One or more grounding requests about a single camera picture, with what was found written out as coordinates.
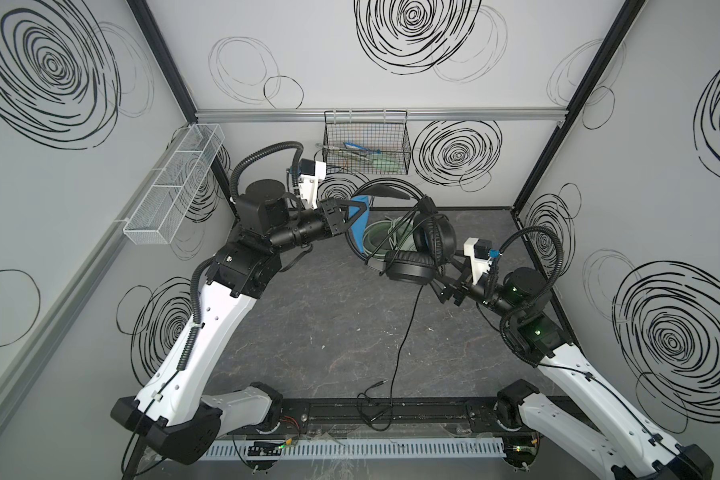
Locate black and blue headphones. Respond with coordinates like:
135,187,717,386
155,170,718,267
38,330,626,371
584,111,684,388
345,177,457,285

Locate mint green headphones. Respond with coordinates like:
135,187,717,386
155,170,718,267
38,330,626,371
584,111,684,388
361,217,416,259

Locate black headphone cable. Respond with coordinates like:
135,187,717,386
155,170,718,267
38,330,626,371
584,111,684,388
355,206,433,433

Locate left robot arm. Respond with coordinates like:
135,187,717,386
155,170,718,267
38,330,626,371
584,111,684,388
111,141,367,479

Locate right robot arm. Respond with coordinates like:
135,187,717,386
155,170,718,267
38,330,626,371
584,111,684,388
425,226,714,479

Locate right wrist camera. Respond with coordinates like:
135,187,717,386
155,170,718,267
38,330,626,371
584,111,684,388
464,237,501,285

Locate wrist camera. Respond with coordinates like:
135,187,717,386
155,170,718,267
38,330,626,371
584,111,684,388
464,237,501,285
292,159,327,210

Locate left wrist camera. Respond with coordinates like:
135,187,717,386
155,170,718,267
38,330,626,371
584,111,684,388
292,159,327,210

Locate black wire basket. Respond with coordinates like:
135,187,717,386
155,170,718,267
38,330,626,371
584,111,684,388
321,120,412,176

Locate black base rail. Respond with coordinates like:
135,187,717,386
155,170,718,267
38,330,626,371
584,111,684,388
270,396,511,437

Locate clear wall shelf bin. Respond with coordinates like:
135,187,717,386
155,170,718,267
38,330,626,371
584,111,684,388
123,123,225,246

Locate white slotted cable duct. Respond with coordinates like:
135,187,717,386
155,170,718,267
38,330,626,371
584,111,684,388
201,438,506,462

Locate black corner frame post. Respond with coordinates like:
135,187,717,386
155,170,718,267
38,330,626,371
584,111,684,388
125,0,244,216

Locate right corner frame post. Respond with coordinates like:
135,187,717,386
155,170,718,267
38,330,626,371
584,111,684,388
511,0,647,214

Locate side wall aluminium rail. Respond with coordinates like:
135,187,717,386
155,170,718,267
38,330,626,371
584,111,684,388
0,128,190,451

